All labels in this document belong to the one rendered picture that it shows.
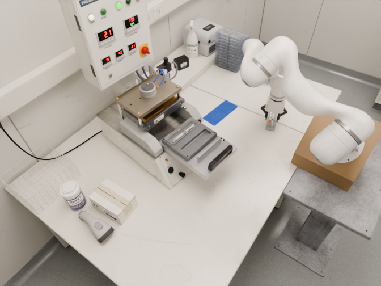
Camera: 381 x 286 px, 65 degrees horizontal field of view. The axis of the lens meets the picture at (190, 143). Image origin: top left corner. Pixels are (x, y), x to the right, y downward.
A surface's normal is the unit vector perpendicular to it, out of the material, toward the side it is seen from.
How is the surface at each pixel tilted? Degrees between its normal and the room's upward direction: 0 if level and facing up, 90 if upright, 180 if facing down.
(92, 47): 90
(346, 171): 43
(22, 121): 90
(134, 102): 0
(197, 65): 0
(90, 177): 0
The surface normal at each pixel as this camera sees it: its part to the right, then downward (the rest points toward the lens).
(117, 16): 0.73, 0.50
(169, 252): -0.03, -0.66
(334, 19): -0.58, 0.62
